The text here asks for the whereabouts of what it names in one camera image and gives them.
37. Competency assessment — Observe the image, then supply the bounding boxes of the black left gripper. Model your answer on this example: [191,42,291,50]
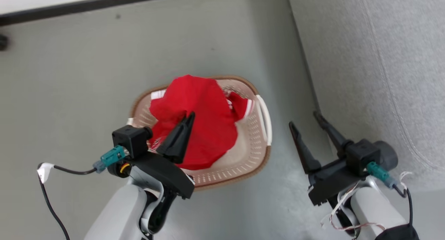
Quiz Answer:
[129,111,196,200]

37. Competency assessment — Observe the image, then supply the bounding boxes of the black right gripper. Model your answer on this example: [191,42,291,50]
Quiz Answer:
[289,111,366,206]

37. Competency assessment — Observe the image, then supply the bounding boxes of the red clothing with white stripes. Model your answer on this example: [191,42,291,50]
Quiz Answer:
[149,74,253,171]

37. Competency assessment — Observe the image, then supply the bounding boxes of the beige perforated laundry basket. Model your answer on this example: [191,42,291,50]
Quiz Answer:
[127,75,273,192]

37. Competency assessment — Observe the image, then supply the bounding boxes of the grey fabric sofa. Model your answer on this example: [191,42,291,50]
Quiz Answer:
[287,0,445,192]

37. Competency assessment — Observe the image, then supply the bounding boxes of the black baseboard strip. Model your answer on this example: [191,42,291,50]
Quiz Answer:
[0,0,206,27]

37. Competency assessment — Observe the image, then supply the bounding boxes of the thin white wire bundle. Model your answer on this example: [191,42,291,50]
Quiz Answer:
[320,171,413,234]

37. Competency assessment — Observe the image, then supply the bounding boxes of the teal right cable connector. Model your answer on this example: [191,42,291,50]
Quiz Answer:
[366,161,400,189]

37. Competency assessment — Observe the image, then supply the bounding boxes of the teal cable connector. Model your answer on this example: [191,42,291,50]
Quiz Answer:
[92,145,128,173]
[366,161,400,189]

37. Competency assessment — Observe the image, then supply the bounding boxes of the teal left cable connector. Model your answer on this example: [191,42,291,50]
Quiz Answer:
[92,145,128,173]

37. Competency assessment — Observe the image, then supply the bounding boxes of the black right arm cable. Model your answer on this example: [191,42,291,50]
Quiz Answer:
[393,184,415,227]

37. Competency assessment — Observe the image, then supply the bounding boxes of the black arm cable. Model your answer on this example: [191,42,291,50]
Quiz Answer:
[38,164,96,240]
[393,184,415,227]

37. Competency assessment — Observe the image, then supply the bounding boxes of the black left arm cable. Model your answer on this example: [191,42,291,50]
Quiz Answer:
[38,164,96,240]

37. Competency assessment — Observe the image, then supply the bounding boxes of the white cable tag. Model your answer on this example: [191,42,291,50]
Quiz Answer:
[37,163,55,183]

